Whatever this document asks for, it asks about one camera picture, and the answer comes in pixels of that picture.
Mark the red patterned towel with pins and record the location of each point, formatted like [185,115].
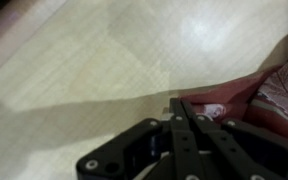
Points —
[260,99]

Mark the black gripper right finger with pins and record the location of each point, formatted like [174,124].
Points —
[233,162]

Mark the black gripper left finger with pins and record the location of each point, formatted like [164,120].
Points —
[186,157]

